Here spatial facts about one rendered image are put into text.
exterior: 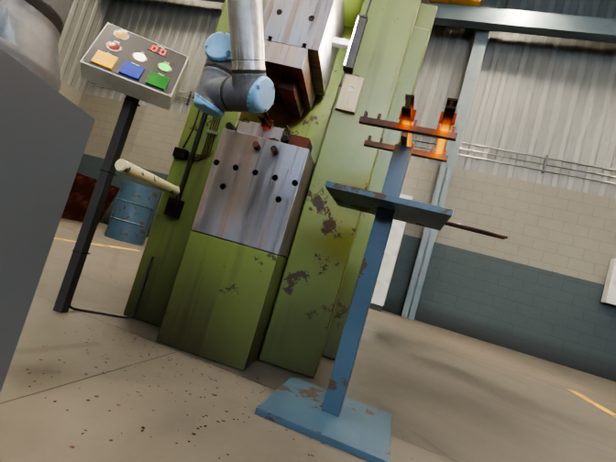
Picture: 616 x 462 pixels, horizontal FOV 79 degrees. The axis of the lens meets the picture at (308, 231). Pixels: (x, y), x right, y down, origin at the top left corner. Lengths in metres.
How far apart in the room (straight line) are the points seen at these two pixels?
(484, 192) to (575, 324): 2.70
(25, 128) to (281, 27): 1.44
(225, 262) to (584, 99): 7.96
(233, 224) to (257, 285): 0.27
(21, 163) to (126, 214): 5.60
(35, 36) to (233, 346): 1.21
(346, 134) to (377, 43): 0.46
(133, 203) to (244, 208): 4.70
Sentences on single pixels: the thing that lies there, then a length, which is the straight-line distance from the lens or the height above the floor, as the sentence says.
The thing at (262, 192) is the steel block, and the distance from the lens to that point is 1.53.
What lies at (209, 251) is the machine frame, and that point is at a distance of 1.56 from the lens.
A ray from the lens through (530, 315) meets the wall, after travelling 7.70.
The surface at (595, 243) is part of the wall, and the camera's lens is 8.12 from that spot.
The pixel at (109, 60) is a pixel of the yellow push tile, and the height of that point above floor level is 1.01.
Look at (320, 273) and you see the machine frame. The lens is 1.66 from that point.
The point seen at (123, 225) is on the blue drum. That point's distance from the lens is 6.18.
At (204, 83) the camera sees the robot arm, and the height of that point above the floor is 0.86.
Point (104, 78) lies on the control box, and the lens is 1.76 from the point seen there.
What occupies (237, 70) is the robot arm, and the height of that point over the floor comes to 0.89.
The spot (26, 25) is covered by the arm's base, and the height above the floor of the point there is 0.66.
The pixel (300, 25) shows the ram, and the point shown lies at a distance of 1.88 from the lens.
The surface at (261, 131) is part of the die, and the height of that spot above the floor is 0.96.
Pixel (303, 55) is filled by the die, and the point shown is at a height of 1.33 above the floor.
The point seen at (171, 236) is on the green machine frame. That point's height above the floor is 0.41.
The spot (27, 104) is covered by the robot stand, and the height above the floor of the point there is 0.56.
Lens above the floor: 0.48
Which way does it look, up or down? 5 degrees up
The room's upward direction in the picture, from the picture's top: 16 degrees clockwise
